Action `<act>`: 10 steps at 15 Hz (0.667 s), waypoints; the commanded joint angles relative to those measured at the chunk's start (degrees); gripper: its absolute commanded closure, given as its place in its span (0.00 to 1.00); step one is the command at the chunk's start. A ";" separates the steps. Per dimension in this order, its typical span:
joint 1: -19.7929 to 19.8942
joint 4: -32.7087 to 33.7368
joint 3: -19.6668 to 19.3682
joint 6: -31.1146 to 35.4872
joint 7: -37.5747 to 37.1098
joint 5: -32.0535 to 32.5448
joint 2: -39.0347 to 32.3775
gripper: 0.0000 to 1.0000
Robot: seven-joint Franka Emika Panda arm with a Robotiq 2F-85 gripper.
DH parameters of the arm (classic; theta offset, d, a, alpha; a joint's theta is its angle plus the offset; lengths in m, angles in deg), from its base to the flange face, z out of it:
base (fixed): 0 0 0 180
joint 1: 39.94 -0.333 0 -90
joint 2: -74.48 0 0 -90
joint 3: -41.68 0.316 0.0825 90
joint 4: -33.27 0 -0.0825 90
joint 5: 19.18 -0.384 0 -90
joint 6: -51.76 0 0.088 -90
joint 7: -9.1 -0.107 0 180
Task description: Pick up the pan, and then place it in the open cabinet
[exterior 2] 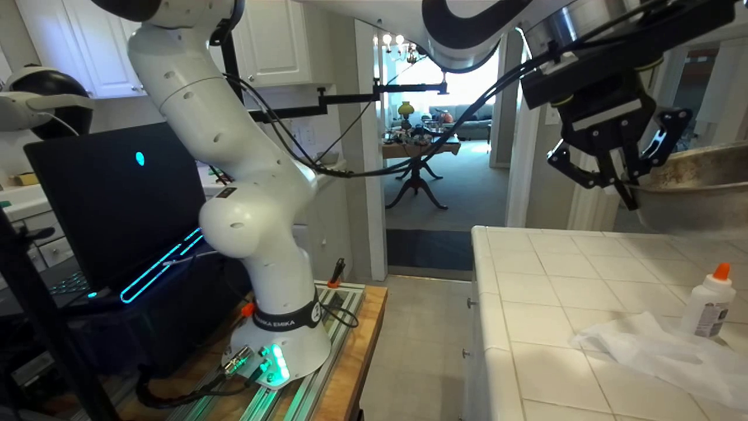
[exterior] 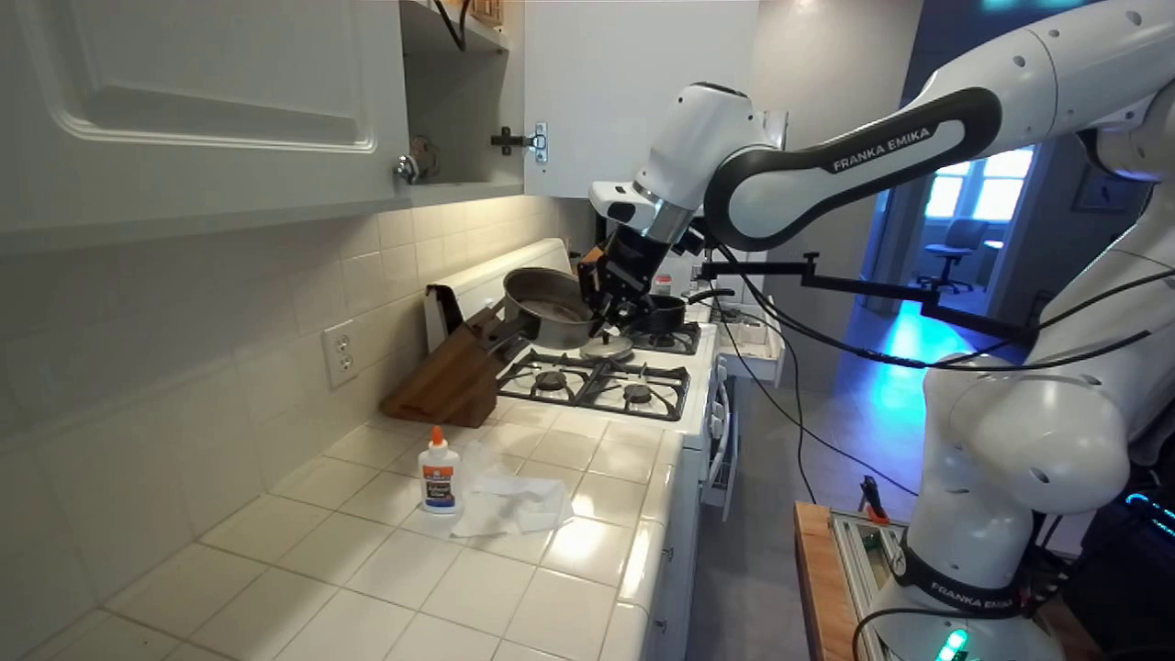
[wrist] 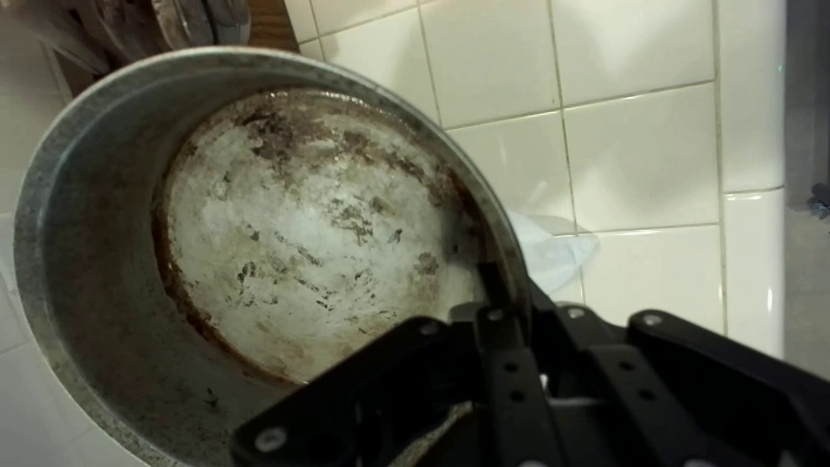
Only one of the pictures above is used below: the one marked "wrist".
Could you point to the white plastic scrap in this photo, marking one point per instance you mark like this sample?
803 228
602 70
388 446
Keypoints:
551 253

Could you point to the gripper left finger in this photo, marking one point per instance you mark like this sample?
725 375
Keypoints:
389 389

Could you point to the worn round metal pan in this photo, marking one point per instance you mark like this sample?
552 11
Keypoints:
311 227

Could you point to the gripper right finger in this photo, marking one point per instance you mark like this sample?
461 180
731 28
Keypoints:
700 389

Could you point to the grey metal cookware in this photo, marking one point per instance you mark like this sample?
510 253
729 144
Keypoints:
188 19

